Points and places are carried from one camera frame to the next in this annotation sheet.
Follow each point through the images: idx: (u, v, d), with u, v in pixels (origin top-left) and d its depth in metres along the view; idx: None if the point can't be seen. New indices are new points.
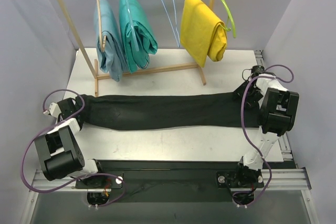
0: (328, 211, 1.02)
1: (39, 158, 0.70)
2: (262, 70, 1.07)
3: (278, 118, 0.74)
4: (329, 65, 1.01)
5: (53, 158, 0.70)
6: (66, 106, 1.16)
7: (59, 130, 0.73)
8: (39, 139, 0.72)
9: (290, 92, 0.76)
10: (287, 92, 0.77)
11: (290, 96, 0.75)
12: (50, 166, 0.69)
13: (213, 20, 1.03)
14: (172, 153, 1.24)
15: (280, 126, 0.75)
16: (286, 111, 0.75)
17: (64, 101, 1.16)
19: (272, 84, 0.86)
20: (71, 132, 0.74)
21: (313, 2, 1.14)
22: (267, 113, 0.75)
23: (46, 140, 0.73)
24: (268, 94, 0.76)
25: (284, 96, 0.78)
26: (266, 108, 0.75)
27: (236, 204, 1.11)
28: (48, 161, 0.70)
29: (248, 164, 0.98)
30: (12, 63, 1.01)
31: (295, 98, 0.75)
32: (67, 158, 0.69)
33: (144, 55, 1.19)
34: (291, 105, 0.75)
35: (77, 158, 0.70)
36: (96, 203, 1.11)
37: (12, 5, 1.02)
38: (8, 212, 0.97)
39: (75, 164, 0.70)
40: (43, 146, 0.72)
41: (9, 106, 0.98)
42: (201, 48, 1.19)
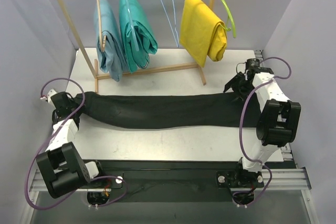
0: (328, 211, 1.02)
1: (43, 178, 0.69)
2: (256, 62, 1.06)
3: (279, 132, 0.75)
4: (329, 65, 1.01)
5: (59, 177, 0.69)
6: (61, 103, 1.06)
7: (62, 148, 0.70)
8: (40, 157, 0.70)
9: (291, 104, 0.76)
10: (287, 103, 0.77)
11: (292, 109, 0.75)
12: (55, 185, 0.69)
13: (213, 20, 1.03)
14: (172, 153, 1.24)
15: (281, 139, 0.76)
16: (287, 124, 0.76)
17: (59, 97, 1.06)
19: (271, 89, 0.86)
20: (74, 148, 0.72)
21: (313, 1, 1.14)
22: (269, 128, 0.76)
23: (49, 159, 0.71)
24: (268, 109, 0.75)
25: (285, 106, 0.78)
26: (267, 123, 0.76)
27: (236, 204, 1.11)
28: (53, 180, 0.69)
29: (248, 168, 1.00)
30: (12, 63, 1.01)
31: (297, 110, 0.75)
32: (73, 176, 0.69)
33: (144, 55, 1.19)
34: (292, 117, 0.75)
35: (83, 174, 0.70)
36: (96, 203, 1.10)
37: (12, 5, 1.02)
38: (8, 212, 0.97)
39: (82, 181, 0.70)
40: (46, 165, 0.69)
41: (9, 106, 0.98)
42: (201, 48, 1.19)
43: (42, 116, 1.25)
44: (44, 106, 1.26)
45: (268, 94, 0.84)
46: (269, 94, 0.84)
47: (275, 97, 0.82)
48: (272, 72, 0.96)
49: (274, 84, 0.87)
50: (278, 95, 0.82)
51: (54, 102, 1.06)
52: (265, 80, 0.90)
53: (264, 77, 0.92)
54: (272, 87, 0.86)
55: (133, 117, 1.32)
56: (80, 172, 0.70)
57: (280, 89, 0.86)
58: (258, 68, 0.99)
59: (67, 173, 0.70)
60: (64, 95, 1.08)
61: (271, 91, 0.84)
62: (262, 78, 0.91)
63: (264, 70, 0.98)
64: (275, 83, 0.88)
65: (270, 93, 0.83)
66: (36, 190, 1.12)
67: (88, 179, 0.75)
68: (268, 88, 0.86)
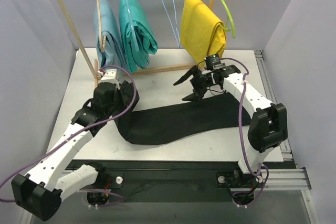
0: (328, 211, 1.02)
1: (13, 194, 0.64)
2: (216, 59, 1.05)
3: (273, 137, 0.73)
4: (329, 65, 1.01)
5: (26, 203, 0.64)
6: (99, 98, 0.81)
7: (34, 190, 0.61)
8: (14, 183, 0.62)
9: (276, 106, 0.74)
10: (272, 107, 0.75)
11: (279, 112, 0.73)
12: (22, 204, 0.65)
13: (213, 20, 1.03)
14: (172, 153, 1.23)
15: (276, 142, 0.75)
16: (279, 126, 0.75)
17: (102, 91, 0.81)
19: (250, 96, 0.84)
20: (47, 196, 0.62)
21: (313, 2, 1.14)
22: (263, 137, 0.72)
23: (21, 190, 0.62)
24: (258, 122, 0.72)
25: (270, 110, 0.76)
26: (261, 134, 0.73)
27: (236, 204, 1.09)
28: (21, 201, 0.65)
29: (246, 171, 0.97)
30: (12, 63, 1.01)
31: (283, 112, 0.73)
32: (37, 212, 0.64)
33: (143, 55, 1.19)
34: (282, 119, 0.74)
35: (45, 215, 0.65)
36: (96, 203, 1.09)
37: (13, 6, 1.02)
38: (9, 212, 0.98)
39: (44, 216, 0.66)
40: (16, 191, 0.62)
41: (9, 106, 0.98)
42: (201, 48, 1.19)
43: (42, 116, 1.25)
44: (44, 106, 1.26)
45: (250, 102, 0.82)
46: (252, 104, 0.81)
47: (258, 103, 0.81)
48: (239, 72, 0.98)
49: (248, 88, 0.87)
50: (260, 100, 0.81)
51: (99, 89, 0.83)
52: (239, 85, 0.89)
53: (234, 80, 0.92)
54: (250, 93, 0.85)
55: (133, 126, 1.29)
56: (42, 214, 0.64)
57: (257, 93, 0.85)
58: (224, 70, 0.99)
59: (32, 206, 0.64)
60: (108, 91, 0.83)
61: (251, 97, 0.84)
62: (234, 83, 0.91)
63: (232, 70, 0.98)
64: (248, 85, 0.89)
65: (251, 100, 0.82)
66: None
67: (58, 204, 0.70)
68: (246, 95, 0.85)
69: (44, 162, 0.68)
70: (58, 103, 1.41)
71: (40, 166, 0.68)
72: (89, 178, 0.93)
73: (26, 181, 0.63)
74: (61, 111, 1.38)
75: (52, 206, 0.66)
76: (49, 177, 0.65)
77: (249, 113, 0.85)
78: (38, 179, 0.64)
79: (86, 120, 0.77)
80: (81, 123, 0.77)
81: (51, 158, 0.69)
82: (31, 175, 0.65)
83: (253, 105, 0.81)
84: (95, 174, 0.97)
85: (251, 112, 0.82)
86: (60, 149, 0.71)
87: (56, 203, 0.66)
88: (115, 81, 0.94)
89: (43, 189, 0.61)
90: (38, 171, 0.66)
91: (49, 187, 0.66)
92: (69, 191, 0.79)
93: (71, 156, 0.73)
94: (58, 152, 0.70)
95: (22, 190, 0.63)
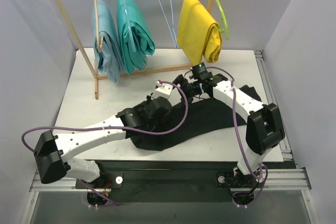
0: (328, 211, 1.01)
1: (37, 144, 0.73)
2: (202, 68, 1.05)
3: (271, 138, 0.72)
4: (329, 65, 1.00)
5: (39, 159, 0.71)
6: (151, 109, 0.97)
7: (53, 153, 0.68)
8: (44, 137, 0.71)
9: (269, 107, 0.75)
10: (265, 108, 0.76)
11: (272, 112, 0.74)
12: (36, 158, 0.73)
13: (209, 21, 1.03)
14: (171, 153, 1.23)
15: (275, 142, 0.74)
16: (275, 126, 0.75)
17: (158, 104, 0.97)
19: (242, 101, 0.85)
20: (56, 166, 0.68)
21: (313, 1, 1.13)
22: (262, 139, 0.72)
23: (43, 145, 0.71)
24: (254, 123, 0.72)
25: (263, 111, 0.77)
26: (259, 135, 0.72)
27: (236, 204, 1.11)
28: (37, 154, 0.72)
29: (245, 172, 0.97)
30: (12, 63, 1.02)
31: (275, 110, 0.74)
32: (41, 172, 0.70)
33: (140, 56, 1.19)
34: (276, 118, 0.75)
35: (43, 179, 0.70)
36: (96, 203, 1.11)
37: (12, 6, 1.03)
38: (9, 211, 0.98)
39: (43, 180, 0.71)
40: (41, 144, 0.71)
41: (9, 107, 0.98)
42: (197, 48, 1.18)
43: (43, 116, 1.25)
44: (44, 106, 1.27)
45: (242, 106, 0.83)
46: (244, 108, 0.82)
47: (250, 106, 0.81)
48: (226, 79, 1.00)
49: (238, 93, 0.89)
50: (251, 103, 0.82)
51: (156, 102, 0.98)
52: (228, 92, 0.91)
53: (223, 87, 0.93)
54: (240, 98, 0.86)
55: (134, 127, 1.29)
56: (42, 177, 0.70)
57: (247, 96, 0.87)
58: (212, 79, 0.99)
59: (41, 164, 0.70)
60: (162, 108, 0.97)
61: (242, 102, 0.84)
62: (223, 90, 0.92)
63: (219, 79, 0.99)
64: (237, 89, 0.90)
65: (243, 105, 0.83)
66: (36, 190, 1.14)
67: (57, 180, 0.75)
68: (237, 100, 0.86)
69: (75, 135, 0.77)
70: (59, 103, 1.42)
71: (69, 135, 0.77)
72: (90, 175, 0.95)
73: (51, 140, 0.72)
74: (61, 111, 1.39)
75: (54, 177, 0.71)
76: (70, 148, 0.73)
77: (243, 117, 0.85)
78: (61, 146, 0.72)
79: (129, 120, 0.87)
80: (124, 120, 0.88)
81: (81, 135, 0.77)
82: (59, 138, 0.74)
83: (245, 108, 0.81)
84: (96, 176, 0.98)
85: (245, 116, 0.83)
86: (93, 132, 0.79)
87: (59, 176, 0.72)
88: (166, 95, 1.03)
89: (58, 157, 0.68)
90: (65, 138, 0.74)
91: (64, 158, 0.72)
92: (73, 172, 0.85)
93: (96, 143, 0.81)
94: (91, 133, 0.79)
95: (43, 146, 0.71)
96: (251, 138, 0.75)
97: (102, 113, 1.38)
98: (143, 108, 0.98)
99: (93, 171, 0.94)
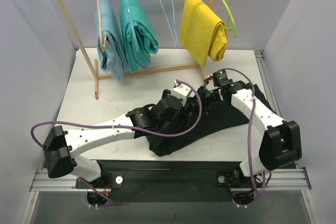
0: (328, 211, 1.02)
1: (47, 139, 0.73)
2: (223, 75, 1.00)
3: (286, 157, 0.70)
4: (329, 66, 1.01)
5: (47, 152, 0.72)
6: (159, 109, 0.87)
7: (62, 148, 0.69)
8: (54, 131, 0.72)
9: (289, 125, 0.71)
10: (284, 125, 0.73)
11: (291, 129, 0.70)
12: (44, 151, 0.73)
13: (213, 20, 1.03)
14: (171, 153, 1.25)
15: (290, 161, 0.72)
16: (293, 146, 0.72)
17: (166, 105, 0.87)
19: (261, 114, 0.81)
20: (63, 161, 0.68)
21: (313, 2, 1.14)
22: (276, 157, 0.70)
23: (53, 139, 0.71)
24: (271, 141, 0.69)
25: (282, 128, 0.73)
26: (274, 154, 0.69)
27: (236, 204, 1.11)
28: (46, 148, 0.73)
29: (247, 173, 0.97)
30: (12, 63, 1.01)
31: (296, 128, 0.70)
32: (48, 167, 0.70)
33: (144, 54, 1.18)
34: (295, 138, 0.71)
35: (50, 173, 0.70)
36: (96, 203, 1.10)
37: (12, 5, 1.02)
38: (8, 212, 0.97)
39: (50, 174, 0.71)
40: (51, 138, 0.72)
41: (8, 106, 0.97)
42: (202, 48, 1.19)
43: (42, 116, 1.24)
44: (44, 106, 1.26)
45: (260, 119, 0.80)
46: (262, 123, 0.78)
47: (269, 120, 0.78)
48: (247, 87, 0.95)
49: (258, 105, 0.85)
50: (270, 117, 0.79)
51: (164, 102, 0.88)
52: (248, 101, 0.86)
53: (243, 96, 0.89)
54: (259, 110, 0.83)
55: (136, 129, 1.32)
56: (49, 171, 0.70)
57: (267, 109, 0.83)
58: (232, 86, 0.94)
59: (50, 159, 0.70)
60: (170, 108, 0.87)
61: (261, 114, 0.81)
62: (243, 99, 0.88)
63: (240, 86, 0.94)
64: (258, 101, 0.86)
65: (262, 118, 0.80)
66: (36, 190, 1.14)
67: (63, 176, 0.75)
68: (255, 112, 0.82)
69: (84, 131, 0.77)
70: (59, 103, 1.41)
71: (79, 131, 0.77)
72: (91, 174, 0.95)
73: (61, 135, 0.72)
74: (61, 111, 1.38)
75: (62, 172, 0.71)
76: (79, 145, 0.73)
77: (260, 130, 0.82)
78: (70, 141, 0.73)
79: (137, 122, 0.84)
80: (133, 120, 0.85)
81: (90, 131, 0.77)
82: (67, 134, 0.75)
83: (263, 121, 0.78)
84: (96, 176, 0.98)
85: (262, 129, 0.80)
86: (103, 130, 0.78)
87: (65, 171, 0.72)
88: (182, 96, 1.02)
89: (67, 153, 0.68)
90: (74, 135, 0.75)
91: (72, 153, 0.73)
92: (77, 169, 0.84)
93: (105, 140, 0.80)
94: (99, 131, 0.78)
95: (53, 141, 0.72)
96: (265, 153, 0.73)
97: (102, 112, 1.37)
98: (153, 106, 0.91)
99: (96, 170, 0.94)
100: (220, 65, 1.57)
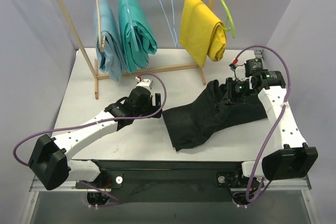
0: (328, 211, 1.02)
1: (32, 152, 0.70)
2: (257, 64, 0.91)
3: (286, 174, 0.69)
4: (329, 67, 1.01)
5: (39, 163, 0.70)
6: (133, 97, 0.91)
7: (53, 153, 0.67)
8: (39, 141, 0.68)
9: (308, 152, 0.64)
10: (303, 150, 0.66)
11: (308, 158, 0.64)
12: (34, 165, 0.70)
13: (213, 20, 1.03)
14: (171, 153, 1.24)
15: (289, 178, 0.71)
16: (300, 169, 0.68)
17: (137, 93, 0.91)
19: (284, 128, 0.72)
20: (59, 166, 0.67)
21: (313, 2, 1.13)
22: (278, 173, 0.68)
23: (41, 149, 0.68)
24: (280, 163, 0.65)
25: (298, 151, 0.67)
26: (276, 172, 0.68)
27: (236, 204, 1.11)
28: (34, 162, 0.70)
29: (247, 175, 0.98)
30: (12, 63, 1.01)
31: (313, 157, 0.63)
32: (43, 177, 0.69)
33: (143, 55, 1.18)
34: (307, 164, 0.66)
35: (48, 182, 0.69)
36: (96, 203, 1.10)
37: (12, 6, 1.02)
38: (8, 212, 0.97)
39: (48, 184, 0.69)
40: (38, 150, 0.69)
41: (8, 107, 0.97)
42: (201, 48, 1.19)
43: (42, 116, 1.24)
44: (44, 106, 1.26)
45: (281, 132, 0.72)
46: (281, 137, 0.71)
47: (290, 138, 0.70)
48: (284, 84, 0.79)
49: (287, 115, 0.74)
50: (292, 135, 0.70)
51: (135, 91, 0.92)
52: (276, 105, 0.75)
53: (274, 97, 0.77)
54: (285, 121, 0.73)
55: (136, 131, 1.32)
56: (47, 181, 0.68)
57: (294, 122, 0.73)
58: (267, 77, 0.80)
59: (44, 169, 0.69)
60: (143, 95, 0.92)
61: (284, 127, 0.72)
62: (272, 100, 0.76)
63: (275, 80, 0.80)
64: (289, 110, 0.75)
65: (283, 131, 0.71)
66: (35, 190, 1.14)
67: (61, 182, 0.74)
68: (280, 123, 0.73)
69: (71, 132, 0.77)
70: (59, 103, 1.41)
71: (66, 134, 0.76)
72: (91, 174, 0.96)
73: (49, 142, 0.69)
74: (61, 111, 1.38)
75: (58, 177, 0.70)
76: (71, 145, 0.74)
77: (276, 141, 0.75)
78: (62, 145, 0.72)
79: (116, 113, 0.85)
80: (112, 114, 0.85)
81: (78, 132, 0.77)
82: (56, 139, 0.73)
83: (283, 136, 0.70)
84: (96, 174, 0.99)
85: (279, 142, 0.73)
86: (88, 128, 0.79)
87: (63, 174, 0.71)
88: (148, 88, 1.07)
89: (62, 155, 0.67)
90: (63, 139, 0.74)
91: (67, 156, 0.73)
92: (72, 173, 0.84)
93: (93, 137, 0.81)
94: (86, 129, 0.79)
95: (42, 151, 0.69)
96: (268, 164, 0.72)
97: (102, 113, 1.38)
98: (125, 99, 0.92)
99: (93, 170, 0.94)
100: (220, 65, 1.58)
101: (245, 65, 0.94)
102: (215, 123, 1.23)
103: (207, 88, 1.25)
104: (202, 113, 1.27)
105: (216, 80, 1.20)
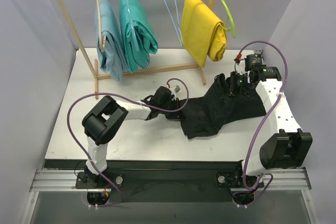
0: (328, 211, 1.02)
1: (94, 107, 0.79)
2: (256, 59, 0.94)
3: (282, 161, 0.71)
4: (329, 67, 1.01)
5: (98, 117, 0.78)
6: (158, 96, 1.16)
7: (118, 109, 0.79)
8: (106, 98, 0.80)
9: (302, 136, 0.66)
10: (297, 135, 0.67)
11: (303, 142, 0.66)
12: (90, 118, 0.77)
13: (213, 20, 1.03)
14: (172, 153, 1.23)
15: (286, 167, 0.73)
16: (296, 156, 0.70)
17: (161, 92, 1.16)
19: (280, 115, 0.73)
20: (120, 120, 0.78)
21: (313, 3, 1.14)
22: (274, 159, 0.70)
23: (107, 104, 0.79)
24: (275, 145, 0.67)
25: (294, 136, 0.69)
26: (272, 156, 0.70)
27: (236, 204, 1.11)
28: (93, 115, 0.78)
29: (249, 172, 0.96)
30: (12, 63, 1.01)
31: (308, 142, 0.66)
32: (101, 127, 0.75)
33: (144, 55, 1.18)
34: (302, 149, 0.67)
35: (103, 133, 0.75)
36: (96, 203, 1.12)
37: (12, 6, 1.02)
38: (8, 213, 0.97)
39: (102, 136, 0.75)
40: (103, 104, 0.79)
41: (8, 107, 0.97)
42: (201, 48, 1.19)
43: (42, 116, 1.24)
44: (43, 106, 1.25)
45: (276, 119, 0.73)
46: (277, 124, 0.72)
47: (285, 124, 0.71)
48: (280, 77, 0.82)
49: (283, 103, 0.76)
50: (287, 121, 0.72)
51: (160, 90, 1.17)
52: (273, 95, 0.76)
53: (270, 88, 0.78)
54: (281, 108, 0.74)
55: (136, 130, 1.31)
56: (104, 131, 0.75)
57: (288, 110, 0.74)
58: (264, 71, 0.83)
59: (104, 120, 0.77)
60: (166, 94, 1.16)
61: (279, 114, 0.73)
62: (268, 91, 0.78)
63: (272, 74, 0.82)
64: (283, 98, 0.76)
65: (279, 119, 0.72)
66: (36, 190, 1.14)
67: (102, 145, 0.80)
68: (275, 110, 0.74)
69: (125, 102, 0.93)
70: (59, 103, 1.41)
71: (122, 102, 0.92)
72: (103, 163, 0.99)
73: (111, 102, 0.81)
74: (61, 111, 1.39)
75: (112, 134, 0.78)
76: (128, 106, 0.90)
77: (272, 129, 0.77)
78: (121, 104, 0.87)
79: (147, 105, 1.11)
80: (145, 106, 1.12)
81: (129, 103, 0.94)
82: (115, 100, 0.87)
83: (278, 123, 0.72)
84: (101, 169, 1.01)
85: (274, 130, 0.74)
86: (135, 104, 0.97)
87: (113, 134, 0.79)
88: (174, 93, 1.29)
89: (125, 110, 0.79)
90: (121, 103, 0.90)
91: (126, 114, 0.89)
92: (97, 152, 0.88)
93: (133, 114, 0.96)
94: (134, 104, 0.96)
95: (106, 106, 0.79)
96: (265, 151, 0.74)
97: None
98: (151, 97, 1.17)
99: (100, 163, 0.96)
100: (220, 65, 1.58)
101: (246, 60, 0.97)
102: (223, 115, 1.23)
103: (214, 83, 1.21)
104: (211, 105, 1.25)
105: (222, 74, 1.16)
